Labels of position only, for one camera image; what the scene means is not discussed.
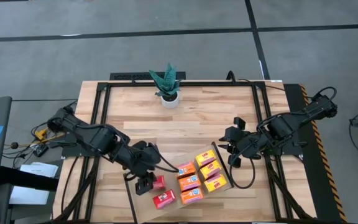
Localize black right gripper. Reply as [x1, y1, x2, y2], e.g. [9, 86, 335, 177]
[217, 116, 265, 169]

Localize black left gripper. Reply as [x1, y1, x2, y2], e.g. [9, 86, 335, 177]
[134, 172, 160, 196]

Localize red Froot Loops cereal box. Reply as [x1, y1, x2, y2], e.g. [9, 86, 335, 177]
[152, 175, 167, 192]
[152, 189, 177, 210]

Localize yellow cereal box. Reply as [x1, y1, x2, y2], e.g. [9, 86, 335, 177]
[199, 160, 223, 180]
[203, 173, 229, 193]
[195, 149, 217, 167]

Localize orange Mini Wheats cereal box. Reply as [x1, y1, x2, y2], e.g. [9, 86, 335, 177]
[178, 174, 202, 192]
[180, 187, 204, 205]
[175, 161, 197, 179]

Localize white plant pot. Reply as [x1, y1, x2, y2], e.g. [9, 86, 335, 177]
[160, 90, 180, 109]

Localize green succulent plant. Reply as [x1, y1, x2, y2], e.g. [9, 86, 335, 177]
[149, 63, 182, 97]

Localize black mat with hazard stripe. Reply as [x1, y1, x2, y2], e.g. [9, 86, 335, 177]
[283, 83, 348, 224]

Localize small black device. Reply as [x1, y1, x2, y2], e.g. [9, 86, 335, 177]
[32, 144, 49, 157]

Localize white paper sheets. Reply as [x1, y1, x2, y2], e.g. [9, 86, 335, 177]
[9, 161, 59, 205]

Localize black bar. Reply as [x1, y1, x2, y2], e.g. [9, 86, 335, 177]
[0, 166, 59, 192]

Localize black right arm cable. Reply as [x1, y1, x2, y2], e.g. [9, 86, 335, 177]
[228, 151, 257, 190]

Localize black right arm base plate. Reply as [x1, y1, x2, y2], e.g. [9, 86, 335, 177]
[257, 136, 304, 156]

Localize black metal table frame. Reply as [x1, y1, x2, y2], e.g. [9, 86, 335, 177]
[52, 80, 316, 224]

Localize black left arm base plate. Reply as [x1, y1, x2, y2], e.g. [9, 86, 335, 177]
[61, 133, 107, 158]

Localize yellow cable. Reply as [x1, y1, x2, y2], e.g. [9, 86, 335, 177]
[34, 114, 75, 141]

